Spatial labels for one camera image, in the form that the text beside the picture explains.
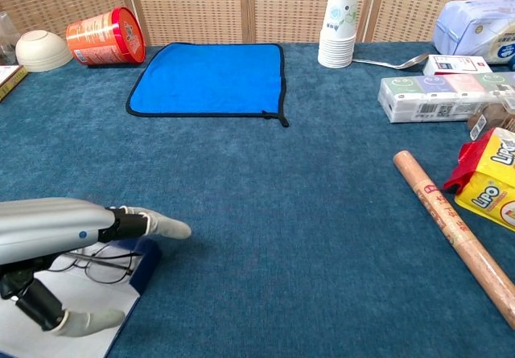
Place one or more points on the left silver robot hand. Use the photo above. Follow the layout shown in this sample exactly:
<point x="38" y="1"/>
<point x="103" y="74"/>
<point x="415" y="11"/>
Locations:
<point x="48" y="225"/>

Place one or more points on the thin black eyeglasses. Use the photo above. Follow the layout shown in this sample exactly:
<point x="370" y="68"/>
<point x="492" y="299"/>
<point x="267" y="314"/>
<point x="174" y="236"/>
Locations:
<point x="108" y="271"/>

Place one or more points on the blue eyeglass case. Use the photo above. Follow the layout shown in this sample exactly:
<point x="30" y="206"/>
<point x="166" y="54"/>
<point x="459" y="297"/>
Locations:
<point x="147" y="259"/>

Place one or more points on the small brown white box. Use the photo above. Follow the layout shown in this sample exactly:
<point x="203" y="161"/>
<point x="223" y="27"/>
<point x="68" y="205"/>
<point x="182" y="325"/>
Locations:
<point x="10" y="80"/>

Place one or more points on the cream bowl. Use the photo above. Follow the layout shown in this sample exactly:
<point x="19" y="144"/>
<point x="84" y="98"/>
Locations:
<point x="43" y="52"/>

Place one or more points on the orange tub red lid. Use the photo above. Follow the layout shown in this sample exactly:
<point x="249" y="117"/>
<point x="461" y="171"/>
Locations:
<point x="100" y="38"/>

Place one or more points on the blue cloth black trim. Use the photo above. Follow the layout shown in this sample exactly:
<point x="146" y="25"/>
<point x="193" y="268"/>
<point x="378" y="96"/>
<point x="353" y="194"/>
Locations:
<point x="209" y="80"/>

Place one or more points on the teal table mat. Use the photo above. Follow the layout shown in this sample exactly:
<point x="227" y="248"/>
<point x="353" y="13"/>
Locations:
<point x="281" y="213"/>

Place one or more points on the woven wooden folding screen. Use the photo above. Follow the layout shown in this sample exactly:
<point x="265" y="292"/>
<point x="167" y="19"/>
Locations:
<point x="193" y="4"/>

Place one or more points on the stack of white paper cups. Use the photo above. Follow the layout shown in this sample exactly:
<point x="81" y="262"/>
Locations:
<point x="339" y="32"/>

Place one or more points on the pastel pocket tissue multipack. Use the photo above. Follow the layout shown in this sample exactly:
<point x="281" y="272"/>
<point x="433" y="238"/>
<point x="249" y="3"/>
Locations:
<point x="426" y="96"/>

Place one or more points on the metal spoon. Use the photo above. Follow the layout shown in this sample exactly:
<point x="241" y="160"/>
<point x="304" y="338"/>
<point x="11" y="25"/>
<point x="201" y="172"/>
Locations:
<point x="414" y="61"/>

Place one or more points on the wooden rolling pin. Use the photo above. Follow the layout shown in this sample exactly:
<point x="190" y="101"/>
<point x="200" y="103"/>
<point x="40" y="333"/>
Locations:
<point x="454" y="229"/>

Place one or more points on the small white red box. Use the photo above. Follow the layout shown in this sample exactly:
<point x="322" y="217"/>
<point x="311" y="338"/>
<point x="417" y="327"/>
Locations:
<point x="456" y="65"/>

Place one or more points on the yellow red Lipo snack bag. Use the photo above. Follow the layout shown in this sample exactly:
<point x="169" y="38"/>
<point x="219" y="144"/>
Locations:
<point x="489" y="185"/>

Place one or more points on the brown clear wrapped pack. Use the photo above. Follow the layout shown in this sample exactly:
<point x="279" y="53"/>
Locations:
<point x="493" y="118"/>

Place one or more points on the pale blue tissue pack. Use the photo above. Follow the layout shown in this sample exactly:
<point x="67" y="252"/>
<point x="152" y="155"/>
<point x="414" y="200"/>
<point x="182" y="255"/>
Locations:
<point x="470" y="28"/>

